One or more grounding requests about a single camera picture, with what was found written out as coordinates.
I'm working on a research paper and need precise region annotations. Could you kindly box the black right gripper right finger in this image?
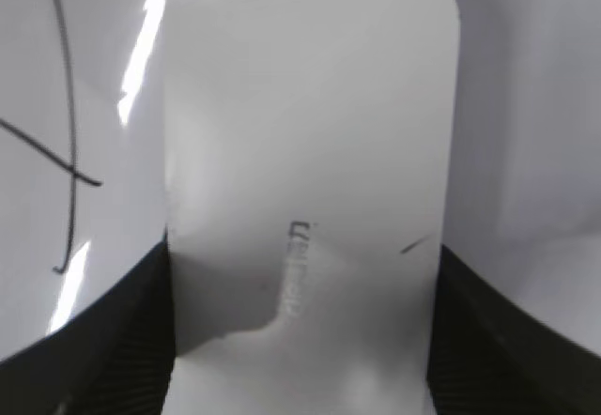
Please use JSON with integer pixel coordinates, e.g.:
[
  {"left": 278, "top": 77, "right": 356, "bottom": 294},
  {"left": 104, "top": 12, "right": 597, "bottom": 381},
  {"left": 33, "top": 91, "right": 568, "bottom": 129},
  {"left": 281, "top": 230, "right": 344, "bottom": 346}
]
[{"left": 426, "top": 247, "right": 600, "bottom": 414}]

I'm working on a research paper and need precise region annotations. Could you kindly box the white board eraser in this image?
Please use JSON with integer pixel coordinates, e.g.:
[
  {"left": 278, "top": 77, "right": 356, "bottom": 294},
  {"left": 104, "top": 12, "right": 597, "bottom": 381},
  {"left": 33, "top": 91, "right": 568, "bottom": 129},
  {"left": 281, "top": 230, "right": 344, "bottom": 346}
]
[{"left": 163, "top": 0, "right": 460, "bottom": 414}]

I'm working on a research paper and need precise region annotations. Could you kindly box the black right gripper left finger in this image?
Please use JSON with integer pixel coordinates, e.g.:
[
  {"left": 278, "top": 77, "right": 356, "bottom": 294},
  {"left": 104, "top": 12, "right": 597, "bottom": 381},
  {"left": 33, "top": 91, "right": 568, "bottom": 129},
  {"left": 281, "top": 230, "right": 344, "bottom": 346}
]
[{"left": 1, "top": 241, "right": 177, "bottom": 414}]

